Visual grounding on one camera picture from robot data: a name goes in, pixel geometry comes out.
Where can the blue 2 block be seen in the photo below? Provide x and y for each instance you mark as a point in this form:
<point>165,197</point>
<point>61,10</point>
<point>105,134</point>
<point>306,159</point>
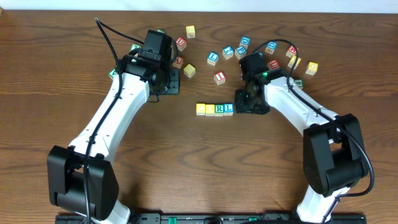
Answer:
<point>228,52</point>

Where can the red U block right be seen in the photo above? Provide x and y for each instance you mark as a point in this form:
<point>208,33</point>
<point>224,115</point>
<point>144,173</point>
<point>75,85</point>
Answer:
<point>273,64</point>

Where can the red u block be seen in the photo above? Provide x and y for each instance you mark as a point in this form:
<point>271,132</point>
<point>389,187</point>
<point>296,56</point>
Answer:
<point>273,64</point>
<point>181,43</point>

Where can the red U block left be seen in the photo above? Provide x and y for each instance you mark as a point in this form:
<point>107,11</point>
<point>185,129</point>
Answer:
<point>181,43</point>

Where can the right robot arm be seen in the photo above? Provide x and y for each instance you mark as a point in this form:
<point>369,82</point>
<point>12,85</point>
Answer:
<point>334,159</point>

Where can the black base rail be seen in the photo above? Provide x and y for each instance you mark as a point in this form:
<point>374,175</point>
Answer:
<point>268,217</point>

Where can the yellow O block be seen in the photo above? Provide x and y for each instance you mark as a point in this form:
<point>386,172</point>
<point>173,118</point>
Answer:
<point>209,110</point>

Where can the red M block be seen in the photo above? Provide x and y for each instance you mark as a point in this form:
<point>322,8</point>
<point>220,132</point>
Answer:
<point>291,51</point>

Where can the yellow K block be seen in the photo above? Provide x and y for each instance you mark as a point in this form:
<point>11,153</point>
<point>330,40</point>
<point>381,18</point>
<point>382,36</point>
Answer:
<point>294,62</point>

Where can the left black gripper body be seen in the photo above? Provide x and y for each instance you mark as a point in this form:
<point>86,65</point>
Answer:
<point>171,82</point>

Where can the blue l block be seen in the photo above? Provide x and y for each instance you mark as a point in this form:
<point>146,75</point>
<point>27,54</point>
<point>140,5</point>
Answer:
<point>228,109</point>
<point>212,58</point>

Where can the blue P block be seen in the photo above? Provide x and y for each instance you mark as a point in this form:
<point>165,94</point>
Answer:
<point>240,52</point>

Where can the red A block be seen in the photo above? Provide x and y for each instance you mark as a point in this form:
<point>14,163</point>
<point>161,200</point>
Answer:
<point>178,62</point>

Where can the yellow block top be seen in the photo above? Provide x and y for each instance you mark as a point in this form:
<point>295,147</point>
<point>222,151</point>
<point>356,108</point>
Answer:
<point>190,31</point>

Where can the yellow S block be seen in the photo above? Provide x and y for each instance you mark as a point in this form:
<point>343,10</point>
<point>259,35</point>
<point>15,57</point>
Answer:
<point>189,70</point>

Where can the blue D block right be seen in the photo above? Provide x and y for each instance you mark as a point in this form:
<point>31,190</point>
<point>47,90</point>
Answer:
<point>271,47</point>

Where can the green R block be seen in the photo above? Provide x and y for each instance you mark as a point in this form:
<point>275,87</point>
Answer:
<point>219,110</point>

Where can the blue d block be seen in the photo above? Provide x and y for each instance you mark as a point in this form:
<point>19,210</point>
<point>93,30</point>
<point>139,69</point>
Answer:
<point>271,47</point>
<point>245,41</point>

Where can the blue D block left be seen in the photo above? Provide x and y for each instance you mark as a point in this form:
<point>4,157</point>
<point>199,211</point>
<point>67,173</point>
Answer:
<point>245,41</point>

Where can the green 7 block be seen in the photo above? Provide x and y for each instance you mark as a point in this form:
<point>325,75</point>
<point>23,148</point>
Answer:
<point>135,46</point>

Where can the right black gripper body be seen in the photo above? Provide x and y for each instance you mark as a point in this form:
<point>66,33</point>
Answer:
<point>249,106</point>

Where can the yellow C block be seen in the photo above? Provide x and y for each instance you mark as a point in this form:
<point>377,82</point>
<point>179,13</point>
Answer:
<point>201,109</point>

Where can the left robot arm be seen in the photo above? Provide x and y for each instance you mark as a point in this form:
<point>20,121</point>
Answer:
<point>81,177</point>

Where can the yellow G block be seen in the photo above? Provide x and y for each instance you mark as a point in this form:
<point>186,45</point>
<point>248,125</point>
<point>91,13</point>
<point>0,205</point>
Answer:
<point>311,68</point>

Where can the green V block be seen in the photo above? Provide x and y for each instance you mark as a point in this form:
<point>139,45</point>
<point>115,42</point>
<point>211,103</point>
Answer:
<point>112,73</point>

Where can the green 4 block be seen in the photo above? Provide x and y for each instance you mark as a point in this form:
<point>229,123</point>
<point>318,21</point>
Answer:
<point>299,83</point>

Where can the red I block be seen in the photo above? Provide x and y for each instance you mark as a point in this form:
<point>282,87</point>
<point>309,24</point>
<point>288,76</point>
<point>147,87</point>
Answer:
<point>219,78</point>

